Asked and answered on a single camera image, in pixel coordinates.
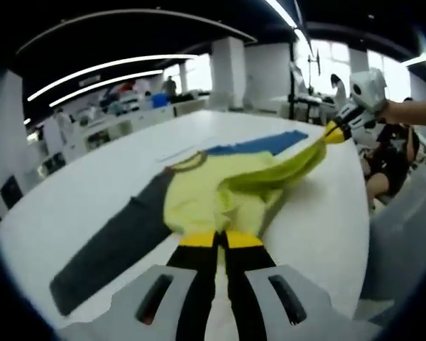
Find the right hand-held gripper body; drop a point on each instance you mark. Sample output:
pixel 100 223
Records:
pixel 372 89

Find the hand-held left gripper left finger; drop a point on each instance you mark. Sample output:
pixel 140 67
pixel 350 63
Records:
pixel 156 295

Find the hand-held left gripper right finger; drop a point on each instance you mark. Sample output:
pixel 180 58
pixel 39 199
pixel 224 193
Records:
pixel 305 295

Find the yellow blue black garment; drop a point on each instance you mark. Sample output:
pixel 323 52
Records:
pixel 195 192

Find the short ceiling light strip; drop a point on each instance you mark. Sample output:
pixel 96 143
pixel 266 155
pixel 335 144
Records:
pixel 413 60

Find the black metal stand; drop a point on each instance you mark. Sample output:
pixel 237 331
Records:
pixel 292 89

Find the white mesh office chair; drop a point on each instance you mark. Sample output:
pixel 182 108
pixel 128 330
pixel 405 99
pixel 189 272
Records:
pixel 404 241

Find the straight ceiling light strip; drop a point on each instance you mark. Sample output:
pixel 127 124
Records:
pixel 282 12

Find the white square pillar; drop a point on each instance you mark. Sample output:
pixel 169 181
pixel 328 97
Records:
pixel 7 142
pixel 229 74

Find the dark cloth pile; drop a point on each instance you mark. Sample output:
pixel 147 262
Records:
pixel 190 97

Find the white counter cabinets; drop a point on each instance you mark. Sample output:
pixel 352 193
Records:
pixel 128 120

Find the black cabinet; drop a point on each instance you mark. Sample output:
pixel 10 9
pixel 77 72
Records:
pixel 11 192

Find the blue storage bin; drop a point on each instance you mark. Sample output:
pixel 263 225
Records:
pixel 160 100

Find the long curved ceiling light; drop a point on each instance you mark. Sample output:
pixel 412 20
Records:
pixel 145 58

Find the shorter curved ceiling light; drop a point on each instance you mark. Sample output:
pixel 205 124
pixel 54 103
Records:
pixel 110 81

